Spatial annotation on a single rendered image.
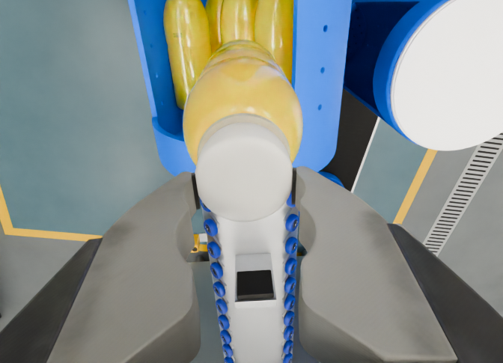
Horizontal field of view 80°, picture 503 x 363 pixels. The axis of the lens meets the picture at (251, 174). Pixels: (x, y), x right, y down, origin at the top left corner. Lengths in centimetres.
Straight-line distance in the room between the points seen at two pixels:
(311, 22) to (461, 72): 36
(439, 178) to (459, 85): 156
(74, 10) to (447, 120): 153
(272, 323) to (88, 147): 134
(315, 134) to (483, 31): 36
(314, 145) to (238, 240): 50
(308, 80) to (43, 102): 166
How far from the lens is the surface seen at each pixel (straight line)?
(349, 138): 162
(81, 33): 172
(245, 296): 77
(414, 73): 60
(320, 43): 36
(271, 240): 85
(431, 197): 224
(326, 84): 38
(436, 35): 61
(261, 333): 116
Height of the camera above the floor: 156
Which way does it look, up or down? 60 degrees down
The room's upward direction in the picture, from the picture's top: 176 degrees clockwise
